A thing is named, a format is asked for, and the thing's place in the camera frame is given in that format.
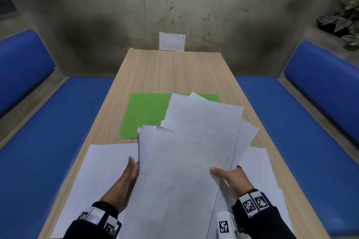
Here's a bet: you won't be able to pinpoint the white wrist camera with marker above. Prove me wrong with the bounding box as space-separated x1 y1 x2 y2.
215 211 239 239

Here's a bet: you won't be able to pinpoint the person's left hand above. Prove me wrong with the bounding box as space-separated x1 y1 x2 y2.
100 156 140 213

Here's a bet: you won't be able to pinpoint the white paper sheet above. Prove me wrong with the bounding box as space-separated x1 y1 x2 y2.
217 146 279 208
50 144 139 239
271 188 294 234

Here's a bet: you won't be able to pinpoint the white card on wall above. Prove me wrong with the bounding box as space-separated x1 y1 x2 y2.
159 32 186 52

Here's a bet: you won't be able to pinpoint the black wristband with marker tags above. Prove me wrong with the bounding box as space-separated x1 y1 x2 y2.
231 189 273 218
75 201 123 238

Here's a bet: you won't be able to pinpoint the green folder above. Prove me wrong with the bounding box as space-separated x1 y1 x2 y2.
119 93 220 139

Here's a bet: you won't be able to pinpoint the person's right hand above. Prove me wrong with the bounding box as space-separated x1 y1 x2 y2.
210 165 258 199

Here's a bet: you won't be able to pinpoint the person's left forearm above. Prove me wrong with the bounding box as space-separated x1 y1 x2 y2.
63 219 122 239

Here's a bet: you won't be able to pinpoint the blue bench seat cushion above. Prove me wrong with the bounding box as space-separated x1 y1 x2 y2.
0 77 115 239
235 76 359 239

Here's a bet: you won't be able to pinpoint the sheaf of white paper sheets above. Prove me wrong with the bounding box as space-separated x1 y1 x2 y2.
119 92 260 239

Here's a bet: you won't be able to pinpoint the blue bench back cushion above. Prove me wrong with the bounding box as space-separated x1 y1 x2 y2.
284 41 359 147
0 29 56 117

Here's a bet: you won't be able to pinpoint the wooden table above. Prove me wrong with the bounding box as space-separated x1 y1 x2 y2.
38 48 331 239

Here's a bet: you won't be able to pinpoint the green leafy plant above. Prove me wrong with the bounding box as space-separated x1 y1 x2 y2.
317 0 359 49

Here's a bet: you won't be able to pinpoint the person's right forearm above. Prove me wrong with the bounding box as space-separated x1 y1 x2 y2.
235 205 298 239

